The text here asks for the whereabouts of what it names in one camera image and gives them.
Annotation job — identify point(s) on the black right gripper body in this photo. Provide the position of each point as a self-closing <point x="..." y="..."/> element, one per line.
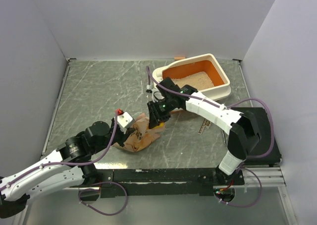
<point x="164" y="108"/>

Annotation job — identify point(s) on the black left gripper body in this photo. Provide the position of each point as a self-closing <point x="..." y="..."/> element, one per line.
<point x="119" y="136"/>

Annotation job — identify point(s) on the yellow litter scoop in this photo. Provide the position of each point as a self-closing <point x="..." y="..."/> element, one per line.
<point x="161" y="125"/>

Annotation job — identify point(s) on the pink cat litter bag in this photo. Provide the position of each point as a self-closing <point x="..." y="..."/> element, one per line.
<point x="141" y="137"/>

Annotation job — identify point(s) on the white orange litter box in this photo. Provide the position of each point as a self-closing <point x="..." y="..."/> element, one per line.
<point x="203" y="63"/>

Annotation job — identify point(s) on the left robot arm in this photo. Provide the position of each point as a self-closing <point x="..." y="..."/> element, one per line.
<point x="68" y="165"/>

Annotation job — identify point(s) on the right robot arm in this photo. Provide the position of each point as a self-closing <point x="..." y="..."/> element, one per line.
<point x="196" y="102"/>

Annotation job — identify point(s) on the beige cat litter pile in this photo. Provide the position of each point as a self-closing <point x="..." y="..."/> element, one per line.
<point x="200" y="81"/>

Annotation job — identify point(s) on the orange tape piece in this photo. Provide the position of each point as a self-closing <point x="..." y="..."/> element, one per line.
<point x="179" y="58"/>

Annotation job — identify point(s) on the black case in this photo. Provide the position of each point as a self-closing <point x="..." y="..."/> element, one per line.
<point x="265" y="135"/>

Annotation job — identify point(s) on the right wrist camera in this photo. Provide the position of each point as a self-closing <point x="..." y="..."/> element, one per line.
<point x="154" y="93"/>

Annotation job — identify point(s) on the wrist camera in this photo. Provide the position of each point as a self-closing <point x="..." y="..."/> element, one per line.
<point x="124" y="120"/>
<point x="154" y="93"/>

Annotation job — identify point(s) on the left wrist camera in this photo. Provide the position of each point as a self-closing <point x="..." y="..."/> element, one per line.
<point x="124" y="120"/>

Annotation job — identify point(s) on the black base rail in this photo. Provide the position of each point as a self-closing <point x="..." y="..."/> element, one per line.
<point x="148" y="182"/>

